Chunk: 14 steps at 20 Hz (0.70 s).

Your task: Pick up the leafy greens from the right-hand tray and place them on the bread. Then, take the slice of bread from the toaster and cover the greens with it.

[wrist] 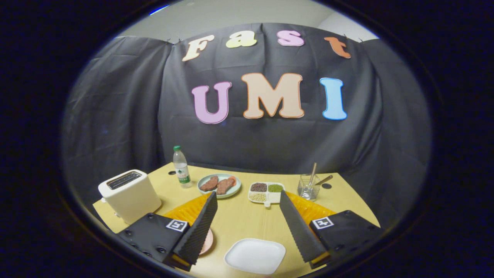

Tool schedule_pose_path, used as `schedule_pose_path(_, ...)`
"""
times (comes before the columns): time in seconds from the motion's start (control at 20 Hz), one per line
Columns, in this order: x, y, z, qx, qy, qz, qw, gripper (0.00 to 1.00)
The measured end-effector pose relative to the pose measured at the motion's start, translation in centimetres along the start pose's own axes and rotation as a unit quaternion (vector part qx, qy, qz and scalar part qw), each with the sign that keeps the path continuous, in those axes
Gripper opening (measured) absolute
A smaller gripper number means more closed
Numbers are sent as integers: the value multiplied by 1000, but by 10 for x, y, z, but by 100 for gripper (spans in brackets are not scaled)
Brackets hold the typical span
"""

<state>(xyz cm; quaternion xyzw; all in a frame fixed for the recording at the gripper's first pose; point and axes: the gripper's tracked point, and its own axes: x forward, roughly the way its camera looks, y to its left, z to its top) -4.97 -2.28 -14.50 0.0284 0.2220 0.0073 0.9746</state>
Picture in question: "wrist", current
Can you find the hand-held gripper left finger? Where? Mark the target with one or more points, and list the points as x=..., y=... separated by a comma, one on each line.
x=197, y=231

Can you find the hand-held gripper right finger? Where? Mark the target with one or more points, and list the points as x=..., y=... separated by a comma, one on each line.
x=303, y=231

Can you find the pink round plate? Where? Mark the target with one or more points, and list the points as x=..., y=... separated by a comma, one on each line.
x=209, y=241

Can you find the clear glass utensil holder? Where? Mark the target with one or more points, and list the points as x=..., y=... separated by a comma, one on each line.
x=308, y=191

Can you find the white divided bean dish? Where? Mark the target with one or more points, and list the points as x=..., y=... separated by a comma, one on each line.
x=274, y=197

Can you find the brown meat patty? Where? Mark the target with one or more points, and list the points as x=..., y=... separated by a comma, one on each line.
x=224, y=186
x=209, y=183

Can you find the white square plate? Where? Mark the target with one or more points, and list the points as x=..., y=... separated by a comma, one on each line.
x=254, y=256

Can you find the wooden stick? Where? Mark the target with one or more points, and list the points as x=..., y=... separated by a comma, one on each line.
x=325, y=179

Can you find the light green round plate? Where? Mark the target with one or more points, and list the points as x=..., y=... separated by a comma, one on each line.
x=236, y=189

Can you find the metal stick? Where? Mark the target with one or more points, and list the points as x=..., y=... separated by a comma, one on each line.
x=313, y=172

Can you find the clear green-capped water bottle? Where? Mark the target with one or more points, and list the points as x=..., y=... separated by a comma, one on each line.
x=182, y=170

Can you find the white toaster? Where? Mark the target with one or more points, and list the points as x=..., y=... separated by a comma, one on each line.
x=131, y=200

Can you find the black backdrop cloth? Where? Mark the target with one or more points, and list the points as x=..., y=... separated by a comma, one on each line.
x=135, y=116

